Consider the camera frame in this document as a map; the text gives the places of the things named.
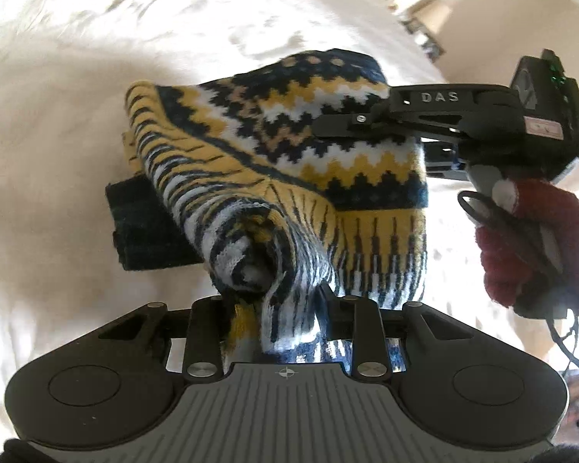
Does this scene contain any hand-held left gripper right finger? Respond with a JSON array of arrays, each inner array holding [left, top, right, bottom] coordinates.
[[318, 284, 452, 380]]

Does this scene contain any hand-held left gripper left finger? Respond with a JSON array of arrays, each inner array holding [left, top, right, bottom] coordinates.
[[96, 296, 235, 382]]

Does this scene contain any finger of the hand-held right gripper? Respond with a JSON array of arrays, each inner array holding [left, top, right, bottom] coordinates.
[[312, 105, 515, 140], [422, 139, 469, 177]]

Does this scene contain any navy yellow white patterned sweater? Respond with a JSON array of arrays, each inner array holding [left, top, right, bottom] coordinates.
[[105, 48, 431, 366]]

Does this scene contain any person's right hand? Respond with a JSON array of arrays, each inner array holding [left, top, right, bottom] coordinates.
[[466, 161, 579, 310]]

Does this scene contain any white floral bedspread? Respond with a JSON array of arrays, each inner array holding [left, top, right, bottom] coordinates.
[[0, 0, 529, 449]]

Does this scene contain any black cable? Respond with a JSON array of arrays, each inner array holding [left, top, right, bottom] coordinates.
[[457, 153, 579, 374]]

